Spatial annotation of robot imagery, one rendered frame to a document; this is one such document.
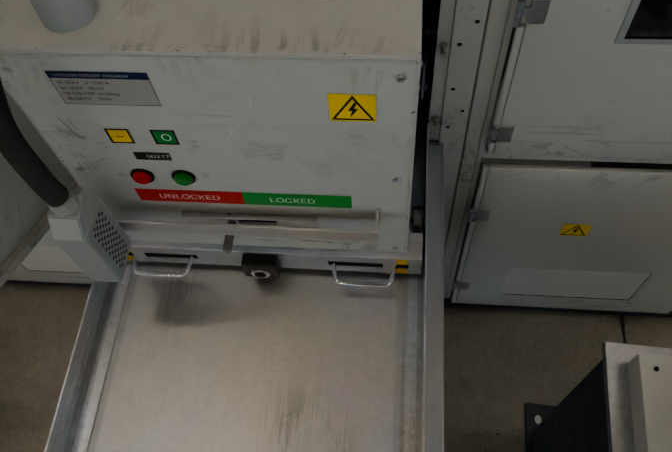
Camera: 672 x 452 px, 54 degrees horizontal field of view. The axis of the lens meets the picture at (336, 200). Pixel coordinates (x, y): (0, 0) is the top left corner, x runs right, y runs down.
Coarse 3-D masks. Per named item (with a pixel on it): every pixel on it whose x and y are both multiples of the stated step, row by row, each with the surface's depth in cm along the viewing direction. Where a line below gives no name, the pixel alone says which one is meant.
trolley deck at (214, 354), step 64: (128, 320) 115; (192, 320) 114; (256, 320) 113; (320, 320) 113; (384, 320) 112; (128, 384) 109; (192, 384) 108; (256, 384) 108; (320, 384) 107; (384, 384) 106; (128, 448) 104; (192, 448) 103; (256, 448) 103; (320, 448) 102; (384, 448) 102
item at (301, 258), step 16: (416, 240) 110; (160, 256) 116; (176, 256) 115; (208, 256) 114; (224, 256) 113; (240, 256) 113; (288, 256) 111; (304, 256) 111; (320, 256) 110; (336, 256) 110; (352, 256) 110; (368, 256) 109; (384, 256) 109; (400, 256) 109; (416, 256) 109; (416, 272) 113
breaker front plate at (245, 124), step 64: (0, 64) 75; (64, 64) 74; (128, 64) 74; (192, 64) 73; (256, 64) 72; (320, 64) 71; (384, 64) 70; (64, 128) 86; (128, 128) 84; (192, 128) 83; (256, 128) 82; (320, 128) 81; (384, 128) 80; (128, 192) 99; (256, 192) 96; (320, 192) 94; (384, 192) 93
